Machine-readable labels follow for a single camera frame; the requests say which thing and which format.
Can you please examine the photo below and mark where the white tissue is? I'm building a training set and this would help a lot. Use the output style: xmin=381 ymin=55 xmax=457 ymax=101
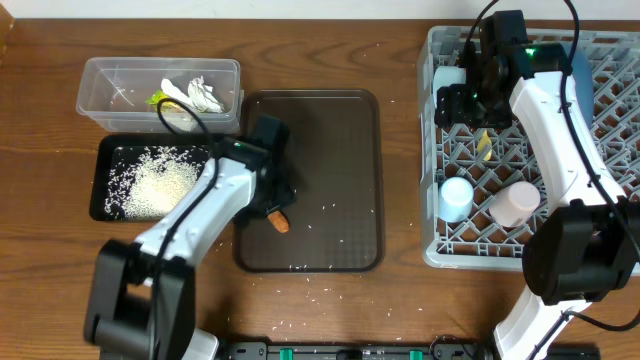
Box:
xmin=160 ymin=76 xmax=225 ymax=132

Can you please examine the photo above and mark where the yellow green snack wrapper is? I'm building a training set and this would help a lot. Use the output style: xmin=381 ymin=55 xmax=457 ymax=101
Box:
xmin=145 ymin=90 xmax=185 ymax=113

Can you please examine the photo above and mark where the pile of white rice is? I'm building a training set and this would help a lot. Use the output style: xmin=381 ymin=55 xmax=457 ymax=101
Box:
xmin=99 ymin=145 xmax=209 ymax=221

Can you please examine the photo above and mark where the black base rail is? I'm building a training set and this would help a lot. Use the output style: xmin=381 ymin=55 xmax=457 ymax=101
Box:
xmin=189 ymin=329 xmax=601 ymax=360

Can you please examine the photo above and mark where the clear plastic waste bin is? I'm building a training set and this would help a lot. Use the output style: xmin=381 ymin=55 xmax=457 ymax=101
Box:
xmin=76 ymin=57 xmax=243 ymax=134

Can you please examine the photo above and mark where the grey dishwasher rack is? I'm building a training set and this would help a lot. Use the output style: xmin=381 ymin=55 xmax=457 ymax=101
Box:
xmin=418 ymin=26 xmax=639 ymax=271

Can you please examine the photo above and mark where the dark blue plate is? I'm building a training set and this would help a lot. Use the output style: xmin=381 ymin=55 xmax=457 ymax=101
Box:
xmin=572 ymin=49 xmax=594 ymax=128

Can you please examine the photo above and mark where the black rectangular tray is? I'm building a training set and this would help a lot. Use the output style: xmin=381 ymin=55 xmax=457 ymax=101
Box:
xmin=89 ymin=133 xmax=209 ymax=222

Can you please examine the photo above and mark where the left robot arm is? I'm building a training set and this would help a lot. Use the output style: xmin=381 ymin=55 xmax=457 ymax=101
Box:
xmin=83 ymin=115 xmax=295 ymax=359

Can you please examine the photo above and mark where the light blue cup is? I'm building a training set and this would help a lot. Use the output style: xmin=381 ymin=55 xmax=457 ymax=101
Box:
xmin=439 ymin=177 xmax=474 ymax=223

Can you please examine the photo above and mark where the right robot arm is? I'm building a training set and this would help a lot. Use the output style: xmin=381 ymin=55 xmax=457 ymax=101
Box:
xmin=433 ymin=6 xmax=639 ymax=359

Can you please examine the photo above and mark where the white pink cup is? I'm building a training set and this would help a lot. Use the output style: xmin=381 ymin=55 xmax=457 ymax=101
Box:
xmin=489 ymin=181 xmax=541 ymax=228

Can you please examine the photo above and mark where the light blue bowl with rice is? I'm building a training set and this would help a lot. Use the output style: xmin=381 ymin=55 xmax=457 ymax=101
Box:
xmin=432 ymin=66 xmax=466 ymax=106

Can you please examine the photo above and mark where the brown serving tray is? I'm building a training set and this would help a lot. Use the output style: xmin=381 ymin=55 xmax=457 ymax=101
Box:
xmin=234 ymin=89 xmax=385 ymax=273

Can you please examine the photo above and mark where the yellow plastic spoon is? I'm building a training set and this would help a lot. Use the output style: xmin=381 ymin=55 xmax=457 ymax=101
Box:
xmin=476 ymin=129 xmax=493 ymax=162

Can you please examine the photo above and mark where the orange carrot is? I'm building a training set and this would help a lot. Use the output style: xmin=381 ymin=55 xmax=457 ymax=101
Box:
xmin=267 ymin=210 xmax=290 ymax=234

